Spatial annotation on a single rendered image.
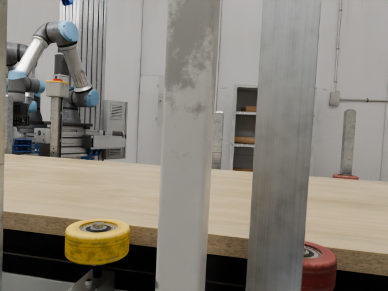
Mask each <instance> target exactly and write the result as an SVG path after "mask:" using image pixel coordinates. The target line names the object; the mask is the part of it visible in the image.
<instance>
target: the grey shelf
mask: <svg viewBox="0 0 388 291"><path fill-rule="evenodd" d="M317 94H318V88H317V87H315V101H314V117H313V126H312V143H311V159H310V168H309V176H312V161H313V151H314V135H315V119H316V103H317ZM257 97H258V85H240V84H235V85H234V96H233V112H232V115H233V116H232V136H231V148H230V168H229V170H233V167H237V168H246V169H253V156H254V144H242V143H234V137H235V136H242V137H255V126H256V112H246V111H241V107H246V106H257Z"/></svg>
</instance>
